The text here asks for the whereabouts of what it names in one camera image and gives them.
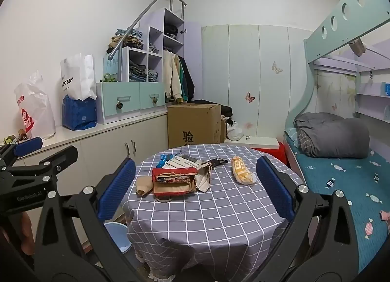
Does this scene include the brown paper bag red print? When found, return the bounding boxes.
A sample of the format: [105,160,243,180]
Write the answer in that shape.
[152,165,198,196]

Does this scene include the grey checked tablecloth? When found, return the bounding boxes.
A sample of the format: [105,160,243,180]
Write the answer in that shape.
[122,143,305,279]

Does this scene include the narrow teal drawer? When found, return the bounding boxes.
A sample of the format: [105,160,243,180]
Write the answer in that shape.
[139,82,166,110]

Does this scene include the grey duvet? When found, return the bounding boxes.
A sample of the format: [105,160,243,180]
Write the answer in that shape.
[294,112,371,159]

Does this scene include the white wardrobe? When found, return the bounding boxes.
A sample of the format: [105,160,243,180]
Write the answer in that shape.
[201,24,314,147]

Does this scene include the white low platform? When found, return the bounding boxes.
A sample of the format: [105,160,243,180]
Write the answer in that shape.
[224,136,280,149]

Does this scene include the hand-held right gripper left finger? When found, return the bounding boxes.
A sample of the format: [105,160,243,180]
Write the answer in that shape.
[32,157,144,282]

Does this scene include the white paper shopping bag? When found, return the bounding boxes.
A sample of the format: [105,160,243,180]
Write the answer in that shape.
[60,53,97,100]

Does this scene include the beige hanging jacket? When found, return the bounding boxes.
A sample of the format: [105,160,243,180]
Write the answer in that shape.
[162,50,183,102]

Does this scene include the folded blue jeans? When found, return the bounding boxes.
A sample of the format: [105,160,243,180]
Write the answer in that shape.
[115,28,144,39]

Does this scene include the blue white mask packet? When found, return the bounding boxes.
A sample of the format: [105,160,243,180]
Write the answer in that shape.
[166,153,202,170]

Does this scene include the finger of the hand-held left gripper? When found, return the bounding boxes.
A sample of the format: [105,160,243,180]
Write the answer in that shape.
[0,136,43,165]
[0,146,79,180]

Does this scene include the white low cabinet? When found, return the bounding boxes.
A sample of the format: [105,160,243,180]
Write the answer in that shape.
[0,107,169,255]

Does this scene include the small blue wrapper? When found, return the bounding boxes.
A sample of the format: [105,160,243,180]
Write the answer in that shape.
[155,154,173,168]

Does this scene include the brown paper piece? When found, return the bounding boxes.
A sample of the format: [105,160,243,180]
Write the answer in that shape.
[135,175,154,196]

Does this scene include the large cardboard box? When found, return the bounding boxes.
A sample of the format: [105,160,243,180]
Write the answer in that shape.
[167,104,221,149]

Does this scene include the light blue trash bin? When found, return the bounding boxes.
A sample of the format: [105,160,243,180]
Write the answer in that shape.
[104,223,132,253]

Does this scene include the brown white paper bag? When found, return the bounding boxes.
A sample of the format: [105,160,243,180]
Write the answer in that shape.
[195,162,214,193]

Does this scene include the blue patterned bag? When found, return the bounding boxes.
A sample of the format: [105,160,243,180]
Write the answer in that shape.
[62,95,98,131]

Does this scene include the folded dark jeans stack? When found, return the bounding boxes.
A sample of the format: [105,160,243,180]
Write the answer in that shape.
[128,61,147,82]

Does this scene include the wide teal drawer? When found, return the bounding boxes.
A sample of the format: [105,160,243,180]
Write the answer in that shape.
[100,82,141,118]

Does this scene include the grey metal handrail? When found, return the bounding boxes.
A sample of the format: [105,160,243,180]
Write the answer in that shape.
[107,0,187,60]

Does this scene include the light blue pillow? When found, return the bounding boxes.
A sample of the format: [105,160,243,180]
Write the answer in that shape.
[285,127,301,148]

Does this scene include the folded black clothes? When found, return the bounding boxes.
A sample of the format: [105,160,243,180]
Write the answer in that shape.
[164,23,180,39]

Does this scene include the lilac white stair cabinet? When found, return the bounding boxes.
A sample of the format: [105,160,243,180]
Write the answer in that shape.
[96,8,202,126]

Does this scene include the white plastic bag red print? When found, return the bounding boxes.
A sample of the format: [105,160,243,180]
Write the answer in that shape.
[14,70,56,140]

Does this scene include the green hanging jacket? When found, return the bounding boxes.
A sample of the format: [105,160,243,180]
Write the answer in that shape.
[178,55,188,100]

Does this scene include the tan hanging pouch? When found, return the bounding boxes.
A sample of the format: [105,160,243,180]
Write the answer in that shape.
[349,38,366,57]

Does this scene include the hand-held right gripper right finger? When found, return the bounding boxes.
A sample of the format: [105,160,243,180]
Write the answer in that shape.
[253,156,361,282]

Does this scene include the black clothes pile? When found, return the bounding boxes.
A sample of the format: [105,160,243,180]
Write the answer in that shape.
[190,99,234,118]

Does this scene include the black hanging jacket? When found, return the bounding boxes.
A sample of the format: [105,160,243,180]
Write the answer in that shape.
[182,55,195,101]

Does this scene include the folded khaki clothes stack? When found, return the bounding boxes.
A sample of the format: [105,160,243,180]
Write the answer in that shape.
[107,35,144,54]

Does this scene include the yellow snack packet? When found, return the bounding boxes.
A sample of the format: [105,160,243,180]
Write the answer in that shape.
[231,156,257,184]

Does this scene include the teal candy print bed sheet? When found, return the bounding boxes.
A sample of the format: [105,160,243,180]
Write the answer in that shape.
[285,136,390,273]

